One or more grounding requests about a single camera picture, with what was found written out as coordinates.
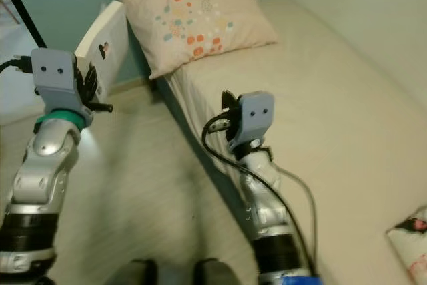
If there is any white book with blue letters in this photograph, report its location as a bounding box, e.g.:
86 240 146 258
74 1 130 100

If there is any pink pillow with coloured spots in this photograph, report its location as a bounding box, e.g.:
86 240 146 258
118 0 278 81

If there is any light wooden chair leg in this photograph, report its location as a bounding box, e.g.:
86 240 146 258
0 0 23 27

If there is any mattress with cream sheet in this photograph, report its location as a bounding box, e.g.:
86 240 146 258
161 0 427 285

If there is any grey right robot leg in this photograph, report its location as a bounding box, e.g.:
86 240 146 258
193 258 239 285

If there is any grey robot leg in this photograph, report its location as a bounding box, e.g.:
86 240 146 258
193 258 239 285
115 258 158 285

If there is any grey left robot leg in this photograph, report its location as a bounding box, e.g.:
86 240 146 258
115 258 158 285

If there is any folded cream cartoon print blanket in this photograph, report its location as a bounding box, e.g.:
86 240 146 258
385 206 427 280

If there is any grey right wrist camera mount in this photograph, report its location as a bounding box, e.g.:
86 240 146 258
226 91 275 156

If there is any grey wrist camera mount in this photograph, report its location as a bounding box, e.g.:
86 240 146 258
31 47 92 129
226 91 275 156

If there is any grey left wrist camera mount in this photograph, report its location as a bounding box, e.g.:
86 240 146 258
31 47 92 129

